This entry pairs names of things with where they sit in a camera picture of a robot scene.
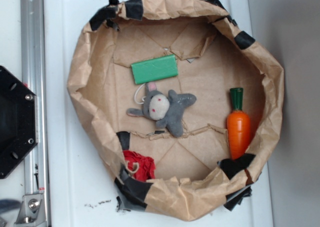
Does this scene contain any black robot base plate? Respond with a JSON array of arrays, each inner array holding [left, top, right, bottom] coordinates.
[[0, 66, 37, 180]]

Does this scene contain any white plastic tray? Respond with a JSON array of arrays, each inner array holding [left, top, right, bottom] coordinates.
[[44, 0, 273, 227]]

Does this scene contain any brown paper bag bin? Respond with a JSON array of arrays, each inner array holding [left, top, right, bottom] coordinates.
[[67, 0, 284, 221]]

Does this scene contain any crumpled red paper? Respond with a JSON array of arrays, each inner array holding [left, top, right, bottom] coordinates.
[[123, 150, 156, 182]]

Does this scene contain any grey plush bunny toy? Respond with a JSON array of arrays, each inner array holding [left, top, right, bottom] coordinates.
[[126, 81, 197, 138]]

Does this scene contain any metal corner bracket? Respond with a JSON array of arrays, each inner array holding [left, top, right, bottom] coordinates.
[[14, 193, 46, 227]]

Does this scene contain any orange toy carrot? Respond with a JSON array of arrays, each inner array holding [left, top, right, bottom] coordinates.
[[226, 87, 251, 160]]

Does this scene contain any green rectangular block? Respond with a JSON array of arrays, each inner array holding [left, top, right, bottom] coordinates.
[[131, 54, 179, 85]]

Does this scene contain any aluminium extrusion rail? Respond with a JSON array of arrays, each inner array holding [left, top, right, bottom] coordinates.
[[21, 0, 52, 227]]

